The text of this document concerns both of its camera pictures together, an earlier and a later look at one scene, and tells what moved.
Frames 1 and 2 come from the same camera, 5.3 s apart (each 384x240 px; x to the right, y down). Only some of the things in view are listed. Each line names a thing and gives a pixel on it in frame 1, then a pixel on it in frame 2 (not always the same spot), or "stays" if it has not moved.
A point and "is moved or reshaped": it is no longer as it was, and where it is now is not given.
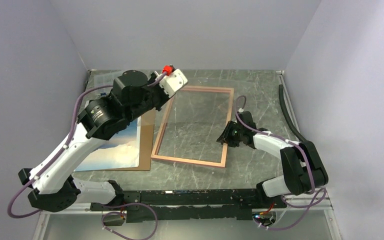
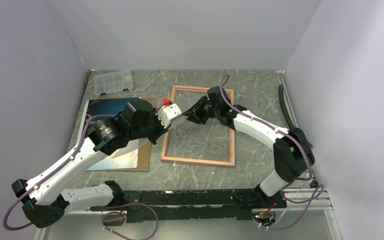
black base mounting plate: [142, 206] stays
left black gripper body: [155, 97] → [153, 129]
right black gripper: [224, 136] → [194, 113]
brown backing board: [146, 143] stays
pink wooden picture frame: [155, 156] is moved or reshaped
